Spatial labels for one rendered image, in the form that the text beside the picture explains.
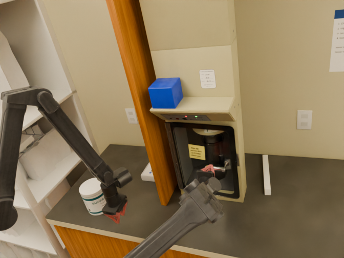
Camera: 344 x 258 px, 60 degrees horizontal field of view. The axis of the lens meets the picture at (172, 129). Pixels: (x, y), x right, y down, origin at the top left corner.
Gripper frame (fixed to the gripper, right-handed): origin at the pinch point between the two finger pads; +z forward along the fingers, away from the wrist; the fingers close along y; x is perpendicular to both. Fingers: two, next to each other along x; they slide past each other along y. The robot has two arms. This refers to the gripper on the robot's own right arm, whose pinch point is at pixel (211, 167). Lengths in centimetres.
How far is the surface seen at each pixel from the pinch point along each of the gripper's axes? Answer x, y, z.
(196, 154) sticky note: 7.4, 3.1, 4.8
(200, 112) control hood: -0.8, 30.1, -4.4
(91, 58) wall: 83, 37, 50
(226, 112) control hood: -10.4, 30.0, -4.4
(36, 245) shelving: 127, -70, -15
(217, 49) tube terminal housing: -6, 50, 7
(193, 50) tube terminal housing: 2, 50, 7
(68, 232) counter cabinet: 80, -38, -20
